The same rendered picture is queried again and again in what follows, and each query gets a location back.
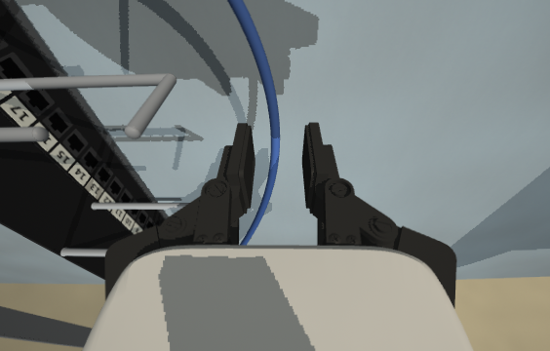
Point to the blue cable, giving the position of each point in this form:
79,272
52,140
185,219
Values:
243,16

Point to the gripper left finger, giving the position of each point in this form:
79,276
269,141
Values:
213,217

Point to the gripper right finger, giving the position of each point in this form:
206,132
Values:
342,216

